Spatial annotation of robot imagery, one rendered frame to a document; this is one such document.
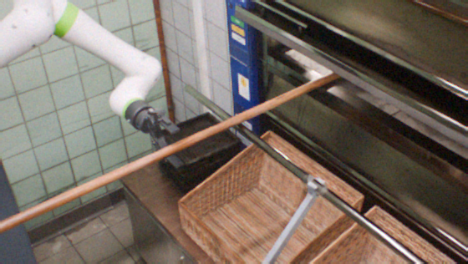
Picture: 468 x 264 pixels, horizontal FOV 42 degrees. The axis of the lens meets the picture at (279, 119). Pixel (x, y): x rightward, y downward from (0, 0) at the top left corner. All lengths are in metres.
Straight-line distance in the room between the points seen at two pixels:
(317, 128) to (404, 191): 0.44
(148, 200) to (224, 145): 0.40
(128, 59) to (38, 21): 0.38
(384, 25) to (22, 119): 1.86
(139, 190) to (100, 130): 0.64
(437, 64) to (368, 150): 0.52
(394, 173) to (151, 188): 1.14
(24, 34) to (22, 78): 1.16
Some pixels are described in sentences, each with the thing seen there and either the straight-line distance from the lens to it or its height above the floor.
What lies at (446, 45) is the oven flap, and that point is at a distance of 1.78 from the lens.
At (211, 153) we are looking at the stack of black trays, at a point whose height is 0.79.
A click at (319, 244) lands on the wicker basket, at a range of 2.23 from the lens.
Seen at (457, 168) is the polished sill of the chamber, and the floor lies 1.18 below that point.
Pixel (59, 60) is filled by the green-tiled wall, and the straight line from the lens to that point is 3.07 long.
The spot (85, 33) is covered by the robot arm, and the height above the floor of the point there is 1.47.
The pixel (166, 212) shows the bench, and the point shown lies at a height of 0.58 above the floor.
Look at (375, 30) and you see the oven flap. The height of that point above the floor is 1.50.
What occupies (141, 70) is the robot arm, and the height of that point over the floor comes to 1.31.
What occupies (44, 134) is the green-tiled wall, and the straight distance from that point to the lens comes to 3.21.
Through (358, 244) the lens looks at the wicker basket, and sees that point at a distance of 2.29.
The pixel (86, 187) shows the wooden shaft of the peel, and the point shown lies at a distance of 1.86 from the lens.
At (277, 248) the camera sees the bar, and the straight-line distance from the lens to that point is 1.86.
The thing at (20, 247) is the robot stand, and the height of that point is 0.64.
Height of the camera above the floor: 2.36
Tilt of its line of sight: 35 degrees down
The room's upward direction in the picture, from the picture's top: 1 degrees counter-clockwise
